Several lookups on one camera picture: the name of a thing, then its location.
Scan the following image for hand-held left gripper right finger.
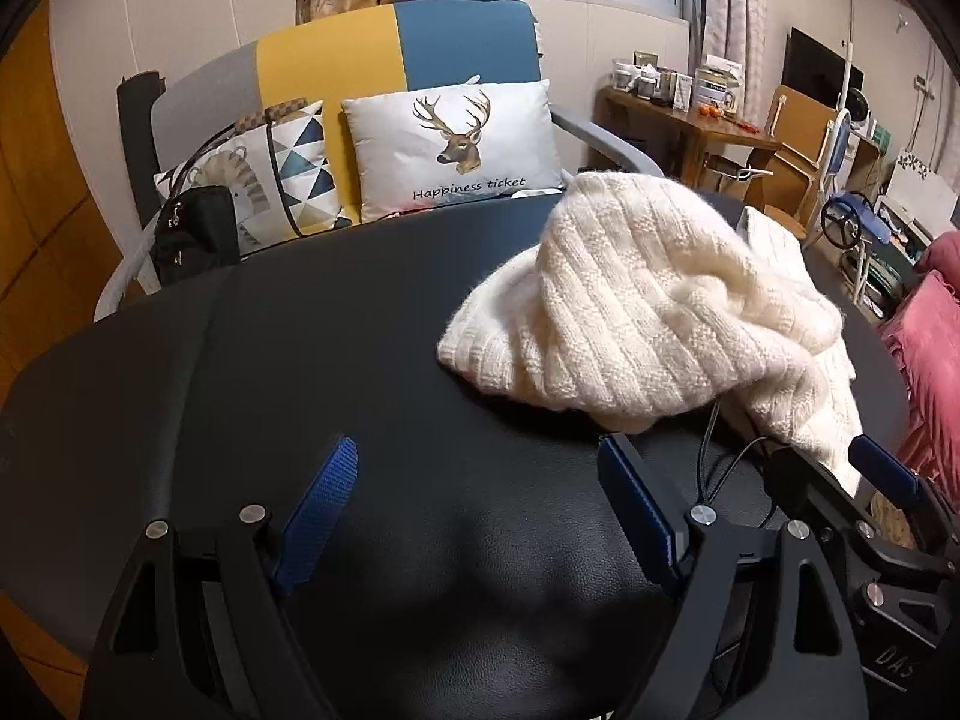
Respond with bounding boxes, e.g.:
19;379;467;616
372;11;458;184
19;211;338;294
596;433;865;720

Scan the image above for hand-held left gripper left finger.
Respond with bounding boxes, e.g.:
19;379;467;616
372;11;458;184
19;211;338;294
88;435;361;720

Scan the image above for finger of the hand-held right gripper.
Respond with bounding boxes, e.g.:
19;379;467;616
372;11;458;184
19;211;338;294
763;446;863;541
849;435;946;533

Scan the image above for white knit sweater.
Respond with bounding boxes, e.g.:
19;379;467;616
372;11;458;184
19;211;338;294
436;171;865;492

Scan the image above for pink cloth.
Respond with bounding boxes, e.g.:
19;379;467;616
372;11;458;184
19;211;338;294
877;231;960;497

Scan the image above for blue ride-on toy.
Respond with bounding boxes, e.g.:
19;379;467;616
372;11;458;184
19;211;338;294
820;191;901;250

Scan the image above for white leaf print panel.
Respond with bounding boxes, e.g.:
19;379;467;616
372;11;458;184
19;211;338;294
889;152;960;233

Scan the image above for black handbag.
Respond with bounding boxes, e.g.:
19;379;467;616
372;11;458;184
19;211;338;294
154;185;242;287

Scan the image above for brown paper bag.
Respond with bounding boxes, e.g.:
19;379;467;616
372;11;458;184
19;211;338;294
700;156;775;197

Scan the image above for plywood chair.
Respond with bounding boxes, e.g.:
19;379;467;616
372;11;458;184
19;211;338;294
745;85;839;235

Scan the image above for geometric print pillow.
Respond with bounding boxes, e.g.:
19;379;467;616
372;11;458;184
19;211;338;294
154;101;353;248

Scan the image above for wooden side table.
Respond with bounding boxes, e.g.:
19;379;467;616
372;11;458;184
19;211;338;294
600;82;782;196

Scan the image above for deer print pillow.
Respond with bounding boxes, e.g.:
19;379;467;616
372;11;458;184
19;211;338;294
341;77;565;224

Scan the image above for white box stack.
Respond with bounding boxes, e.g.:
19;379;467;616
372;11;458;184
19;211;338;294
694;55;746;115

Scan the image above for black television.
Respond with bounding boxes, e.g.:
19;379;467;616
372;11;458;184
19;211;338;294
782;27;865;115

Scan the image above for black upright panel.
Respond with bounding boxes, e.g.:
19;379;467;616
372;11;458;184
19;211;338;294
116;71;164;230

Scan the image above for wooden wardrobe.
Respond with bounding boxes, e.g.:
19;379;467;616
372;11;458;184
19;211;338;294
0;0;155;421

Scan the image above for cluster of small jars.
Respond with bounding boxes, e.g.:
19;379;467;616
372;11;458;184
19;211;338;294
611;51;695;110

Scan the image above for white metal pole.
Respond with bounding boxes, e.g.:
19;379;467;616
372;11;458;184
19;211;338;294
841;0;862;137

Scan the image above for grey yellow blue sofa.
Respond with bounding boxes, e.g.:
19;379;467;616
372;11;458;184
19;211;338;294
94;0;668;323

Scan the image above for pale patterned curtain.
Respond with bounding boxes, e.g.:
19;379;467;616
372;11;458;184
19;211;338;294
701;0;767;91

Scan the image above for black cable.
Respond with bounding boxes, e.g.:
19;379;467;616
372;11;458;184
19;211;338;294
696;397;782;530

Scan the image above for brown checkered bag strap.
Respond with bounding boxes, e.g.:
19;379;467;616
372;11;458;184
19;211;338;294
238;96;310;128

